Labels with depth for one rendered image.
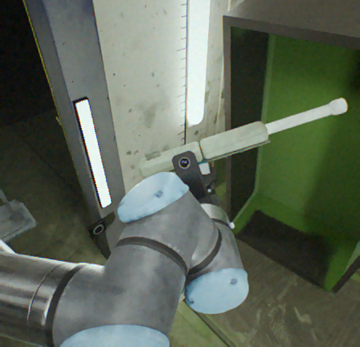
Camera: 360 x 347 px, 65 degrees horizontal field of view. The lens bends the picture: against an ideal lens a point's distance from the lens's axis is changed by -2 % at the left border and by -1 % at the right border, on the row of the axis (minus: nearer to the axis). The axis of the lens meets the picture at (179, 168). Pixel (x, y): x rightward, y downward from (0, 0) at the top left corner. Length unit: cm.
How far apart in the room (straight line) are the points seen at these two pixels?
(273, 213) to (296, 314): 63
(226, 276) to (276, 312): 161
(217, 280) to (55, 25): 99
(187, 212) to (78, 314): 16
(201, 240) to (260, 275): 172
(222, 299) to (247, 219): 134
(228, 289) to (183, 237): 12
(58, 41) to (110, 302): 100
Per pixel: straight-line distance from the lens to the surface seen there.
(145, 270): 29
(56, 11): 116
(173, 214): 33
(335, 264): 172
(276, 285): 208
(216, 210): 50
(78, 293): 30
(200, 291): 40
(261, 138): 66
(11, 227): 147
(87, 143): 133
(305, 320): 203
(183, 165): 54
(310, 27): 77
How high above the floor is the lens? 180
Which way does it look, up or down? 40 degrees down
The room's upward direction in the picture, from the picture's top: straight up
